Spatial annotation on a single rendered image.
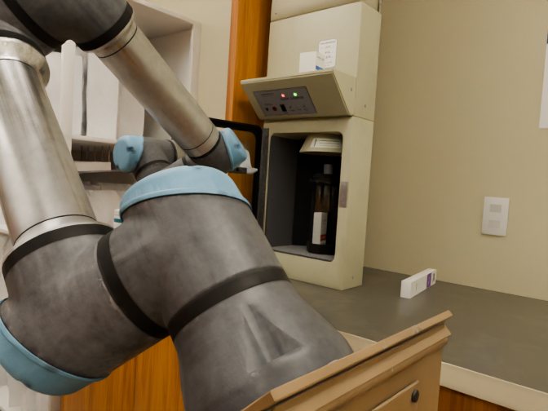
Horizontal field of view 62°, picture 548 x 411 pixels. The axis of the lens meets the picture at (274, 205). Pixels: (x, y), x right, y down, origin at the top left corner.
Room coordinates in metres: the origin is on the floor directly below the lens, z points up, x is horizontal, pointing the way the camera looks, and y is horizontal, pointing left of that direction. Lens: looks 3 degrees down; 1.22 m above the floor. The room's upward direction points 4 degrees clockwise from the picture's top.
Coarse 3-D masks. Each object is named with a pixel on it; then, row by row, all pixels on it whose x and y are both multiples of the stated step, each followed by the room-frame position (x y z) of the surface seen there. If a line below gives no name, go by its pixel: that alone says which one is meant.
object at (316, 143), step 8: (312, 136) 1.35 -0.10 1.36; (320, 136) 1.33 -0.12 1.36; (328, 136) 1.33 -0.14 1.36; (336, 136) 1.33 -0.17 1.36; (304, 144) 1.37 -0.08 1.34; (312, 144) 1.33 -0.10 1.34; (320, 144) 1.32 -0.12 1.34; (328, 144) 1.31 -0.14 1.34; (336, 144) 1.32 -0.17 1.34; (304, 152) 1.44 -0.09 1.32; (312, 152) 1.46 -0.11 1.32; (320, 152) 1.47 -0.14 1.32; (328, 152) 1.47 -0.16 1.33; (336, 152) 1.47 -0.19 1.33
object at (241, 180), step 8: (224, 128) 1.32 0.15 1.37; (240, 136) 1.36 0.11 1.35; (248, 136) 1.38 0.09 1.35; (248, 144) 1.38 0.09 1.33; (232, 176) 1.34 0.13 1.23; (240, 176) 1.36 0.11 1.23; (248, 176) 1.38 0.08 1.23; (240, 184) 1.36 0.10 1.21; (248, 184) 1.38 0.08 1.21; (248, 192) 1.39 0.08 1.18; (248, 200) 1.39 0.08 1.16
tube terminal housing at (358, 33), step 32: (288, 32) 1.38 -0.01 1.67; (320, 32) 1.31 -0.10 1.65; (352, 32) 1.24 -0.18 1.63; (288, 64) 1.38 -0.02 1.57; (352, 64) 1.24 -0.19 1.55; (288, 128) 1.37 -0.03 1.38; (320, 128) 1.29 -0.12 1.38; (352, 128) 1.23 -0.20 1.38; (352, 160) 1.23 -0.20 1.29; (352, 192) 1.24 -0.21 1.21; (352, 224) 1.25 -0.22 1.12; (288, 256) 1.35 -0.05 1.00; (352, 256) 1.26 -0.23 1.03
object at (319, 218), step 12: (312, 192) 1.38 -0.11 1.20; (324, 192) 1.35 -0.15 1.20; (336, 192) 1.36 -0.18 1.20; (312, 204) 1.38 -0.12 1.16; (324, 204) 1.35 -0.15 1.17; (336, 204) 1.36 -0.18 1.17; (312, 216) 1.37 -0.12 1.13; (324, 216) 1.35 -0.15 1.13; (336, 216) 1.36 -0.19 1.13; (312, 228) 1.37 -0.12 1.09; (324, 228) 1.35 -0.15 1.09; (336, 228) 1.36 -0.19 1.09; (312, 240) 1.37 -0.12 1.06; (324, 240) 1.35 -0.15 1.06
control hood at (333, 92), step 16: (256, 80) 1.30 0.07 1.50; (272, 80) 1.27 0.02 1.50; (288, 80) 1.24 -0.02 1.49; (304, 80) 1.21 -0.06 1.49; (320, 80) 1.18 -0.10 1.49; (336, 80) 1.16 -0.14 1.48; (352, 80) 1.21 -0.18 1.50; (320, 96) 1.22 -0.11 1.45; (336, 96) 1.19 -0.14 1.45; (352, 96) 1.22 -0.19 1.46; (256, 112) 1.40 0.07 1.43; (320, 112) 1.26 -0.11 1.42; (336, 112) 1.23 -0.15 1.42; (352, 112) 1.22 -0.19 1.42
